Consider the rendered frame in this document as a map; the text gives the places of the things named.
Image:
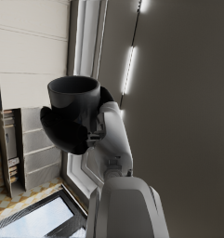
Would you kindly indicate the dark grey cup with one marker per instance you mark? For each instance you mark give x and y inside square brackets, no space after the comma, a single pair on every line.
[74,96]

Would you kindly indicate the white door frame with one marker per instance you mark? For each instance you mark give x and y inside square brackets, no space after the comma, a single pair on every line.
[85,40]

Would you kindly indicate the wooden shelf unit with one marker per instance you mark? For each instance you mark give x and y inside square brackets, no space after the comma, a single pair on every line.
[6,148]

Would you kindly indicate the black framed window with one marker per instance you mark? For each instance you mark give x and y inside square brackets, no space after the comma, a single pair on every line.
[39,217]

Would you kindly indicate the grey drawer cabinet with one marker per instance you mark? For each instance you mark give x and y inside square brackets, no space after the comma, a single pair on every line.
[40,147]

